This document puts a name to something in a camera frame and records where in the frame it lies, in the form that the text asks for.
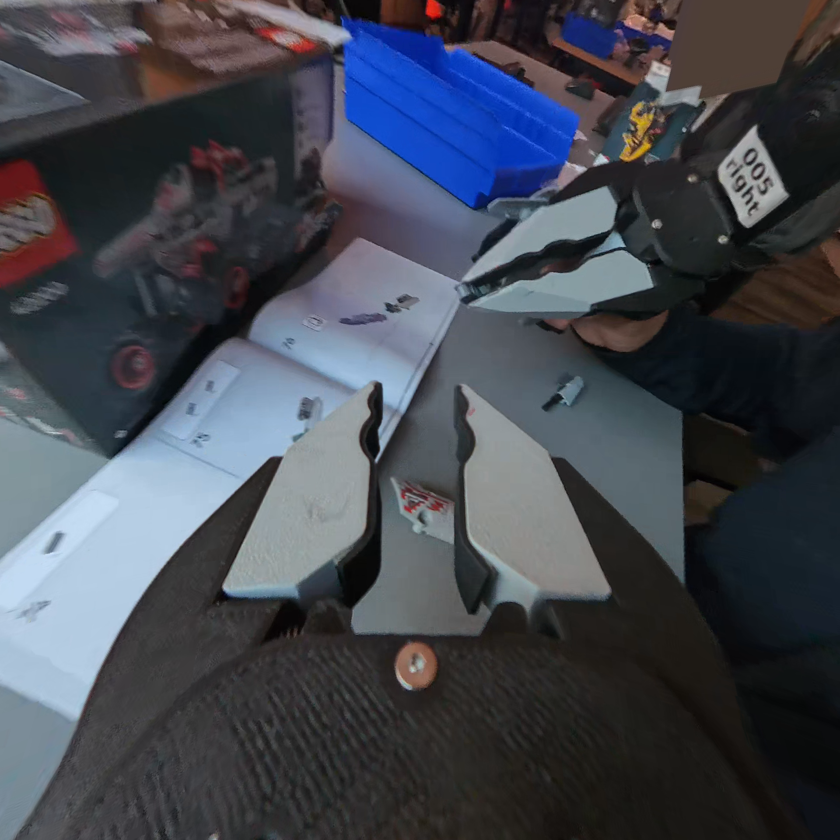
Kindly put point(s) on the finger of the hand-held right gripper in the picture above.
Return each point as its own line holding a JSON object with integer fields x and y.
{"x": 564, "y": 229}
{"x": 577, "y": 285}

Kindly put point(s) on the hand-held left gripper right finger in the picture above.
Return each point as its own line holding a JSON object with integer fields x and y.
{"x": 525, "y": 518}

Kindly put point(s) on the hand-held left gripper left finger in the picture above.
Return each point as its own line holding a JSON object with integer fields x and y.
{"x": 308, "y": 512}

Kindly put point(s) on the white red printed lego piece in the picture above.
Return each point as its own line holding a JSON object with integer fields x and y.
{"x": 423, "y": 505}

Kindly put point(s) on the small grey lego piece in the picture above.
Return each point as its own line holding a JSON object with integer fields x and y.
{"x": 568, "y": 390}

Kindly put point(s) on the person's right forearm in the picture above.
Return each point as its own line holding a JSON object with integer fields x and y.
{"x": 722, "y": 374}

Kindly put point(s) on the black lego set box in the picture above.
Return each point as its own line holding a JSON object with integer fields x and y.
{"x": 197, "y": 229}

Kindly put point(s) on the person's right hand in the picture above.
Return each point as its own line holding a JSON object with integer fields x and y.
{"x": 610, "y": 334}

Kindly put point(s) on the yellow black printed packet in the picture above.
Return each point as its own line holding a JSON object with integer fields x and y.
{"x": 646, "y": 128}

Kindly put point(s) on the white instruction booklet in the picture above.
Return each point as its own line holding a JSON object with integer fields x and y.
{"x": 197, "y": 420}

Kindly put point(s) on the wooden table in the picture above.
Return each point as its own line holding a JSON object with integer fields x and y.
{"x": 610, "y": 65}

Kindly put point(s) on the blue plastic bin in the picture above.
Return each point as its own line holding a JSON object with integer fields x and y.
{"x": 426, "y": 124}

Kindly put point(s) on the blue storage crate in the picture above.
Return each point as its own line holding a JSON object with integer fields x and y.
{"x": 590, "y": 33}

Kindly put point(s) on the person's dark clothing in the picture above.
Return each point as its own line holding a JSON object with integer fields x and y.
{"x": 787, "y": 590}

